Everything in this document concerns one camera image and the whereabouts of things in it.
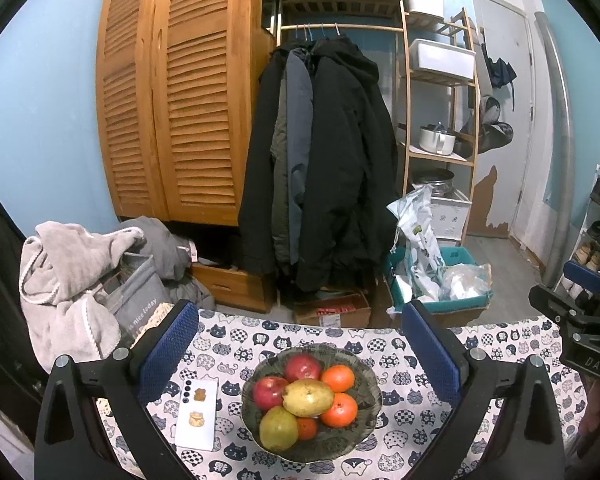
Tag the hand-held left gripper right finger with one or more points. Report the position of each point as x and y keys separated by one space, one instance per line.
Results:
x=430 y=355

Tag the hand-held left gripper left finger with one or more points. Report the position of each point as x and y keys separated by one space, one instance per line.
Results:
x=172 y=350

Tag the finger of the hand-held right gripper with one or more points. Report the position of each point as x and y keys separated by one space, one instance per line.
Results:
x=585 y=275
x=550 y=300

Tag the orange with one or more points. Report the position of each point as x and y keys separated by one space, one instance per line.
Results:
x=341 y=410
x=338 y=377

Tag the red apple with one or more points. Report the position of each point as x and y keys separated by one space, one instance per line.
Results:
x=269 y=392
x=304 y=366

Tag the green glass bowl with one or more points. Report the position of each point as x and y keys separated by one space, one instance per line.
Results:
x=360 y=435

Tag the yellow pear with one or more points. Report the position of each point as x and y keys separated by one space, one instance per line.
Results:
x=307 y=398

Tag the green pear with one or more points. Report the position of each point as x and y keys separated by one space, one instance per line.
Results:
x=277 y=430

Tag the small tangerine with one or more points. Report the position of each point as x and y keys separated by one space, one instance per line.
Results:
x=307 y=429

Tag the row of shoes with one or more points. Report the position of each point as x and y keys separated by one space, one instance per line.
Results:
x=587 y=255

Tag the large cardboard box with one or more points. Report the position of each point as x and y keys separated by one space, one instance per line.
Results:
x=460 y=317

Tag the grey fabric storage bag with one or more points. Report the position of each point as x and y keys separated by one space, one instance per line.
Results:
x=140 y=300

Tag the cat print tablecloth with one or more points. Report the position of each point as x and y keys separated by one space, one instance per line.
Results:
x=400 y=410

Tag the shoe rack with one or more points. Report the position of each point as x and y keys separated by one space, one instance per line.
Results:
x=597 y=212

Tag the clear plastic bag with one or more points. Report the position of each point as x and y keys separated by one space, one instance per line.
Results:
x=465 y=282

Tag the white smartphone with stickers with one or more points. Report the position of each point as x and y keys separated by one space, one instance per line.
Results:
x=202 y=435

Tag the wooden drawer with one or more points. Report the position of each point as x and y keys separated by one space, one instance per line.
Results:
x=235 y=285

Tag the cardboard box with red packets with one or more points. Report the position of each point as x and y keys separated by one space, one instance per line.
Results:
x=340 y=315

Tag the teal plastic basket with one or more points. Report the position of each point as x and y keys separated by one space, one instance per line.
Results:
x=460 y=256

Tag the grey clothes pile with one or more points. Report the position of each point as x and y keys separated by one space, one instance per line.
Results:
x=160 y=245

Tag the white printed plastic bag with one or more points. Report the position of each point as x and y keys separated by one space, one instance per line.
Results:
x=420 y=240

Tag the grey metal pipe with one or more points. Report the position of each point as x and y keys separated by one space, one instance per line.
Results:
x=562 y=160

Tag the white printed drawer box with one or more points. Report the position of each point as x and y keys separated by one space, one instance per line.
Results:
x=450 y=217

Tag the white door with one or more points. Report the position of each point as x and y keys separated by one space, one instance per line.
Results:
x=515 y=135

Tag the steel pot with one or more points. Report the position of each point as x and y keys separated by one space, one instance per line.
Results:
x=435 y=180

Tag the grey hanging bag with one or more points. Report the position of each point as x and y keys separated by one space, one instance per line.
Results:
x=495 y=127

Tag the black pan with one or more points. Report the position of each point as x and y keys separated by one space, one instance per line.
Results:
x=465 y=146

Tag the black jacket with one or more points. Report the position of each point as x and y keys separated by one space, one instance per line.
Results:
x=257 y=185

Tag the white cooking pot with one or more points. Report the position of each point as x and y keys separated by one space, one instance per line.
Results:
x=435 y=140

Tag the black hooded coat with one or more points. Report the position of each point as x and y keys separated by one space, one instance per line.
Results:
x=345 y=160

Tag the dark blue umbrella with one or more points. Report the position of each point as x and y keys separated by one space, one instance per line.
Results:
x=500 y=72

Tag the wooden shelf rack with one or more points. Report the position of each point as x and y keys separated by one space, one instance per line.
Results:
x=405 y=135

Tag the wooden louvered wardrobe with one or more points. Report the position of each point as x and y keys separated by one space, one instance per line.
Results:
x=180 y=110

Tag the grey jacket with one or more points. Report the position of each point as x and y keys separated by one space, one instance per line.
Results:
x=297 y=125

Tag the white storage box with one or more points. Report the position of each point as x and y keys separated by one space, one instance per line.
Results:
x=442 y=60

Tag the wooden clothes rail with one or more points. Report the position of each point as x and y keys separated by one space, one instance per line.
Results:
x=360 y=27

